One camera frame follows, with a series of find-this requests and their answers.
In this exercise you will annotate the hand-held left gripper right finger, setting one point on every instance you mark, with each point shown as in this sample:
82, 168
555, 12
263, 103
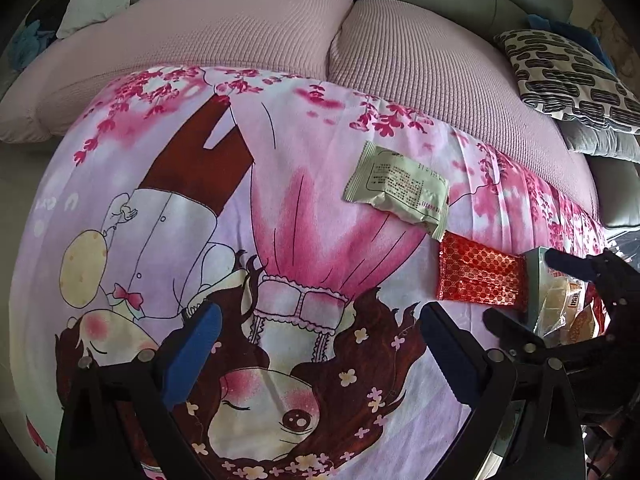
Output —
447, 355

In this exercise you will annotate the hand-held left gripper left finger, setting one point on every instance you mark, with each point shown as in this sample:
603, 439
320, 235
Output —
192, 360

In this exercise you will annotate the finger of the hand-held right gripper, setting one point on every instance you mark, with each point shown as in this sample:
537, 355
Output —
505, 325
565, 262

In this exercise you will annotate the teal-edged white cardboard box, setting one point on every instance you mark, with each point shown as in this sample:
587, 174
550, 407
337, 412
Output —
535, 280

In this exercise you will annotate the red patterned snack packet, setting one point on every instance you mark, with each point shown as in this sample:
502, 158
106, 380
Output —
475, 275

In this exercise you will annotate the grey pillow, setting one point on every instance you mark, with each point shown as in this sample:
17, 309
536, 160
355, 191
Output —
600, 140

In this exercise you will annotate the pale green snack packet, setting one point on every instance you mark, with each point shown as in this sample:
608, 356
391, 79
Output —
400, 185

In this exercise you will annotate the black and white patterned pillow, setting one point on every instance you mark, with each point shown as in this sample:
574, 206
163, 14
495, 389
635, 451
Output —
565, 75

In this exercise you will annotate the blue cloth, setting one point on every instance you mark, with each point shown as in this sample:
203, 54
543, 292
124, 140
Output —
545, 22

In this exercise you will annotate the printed cartoon blanket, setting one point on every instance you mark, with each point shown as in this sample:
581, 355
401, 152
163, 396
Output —
300, 125

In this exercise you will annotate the teal cloth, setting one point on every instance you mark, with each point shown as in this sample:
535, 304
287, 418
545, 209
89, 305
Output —
30, 40

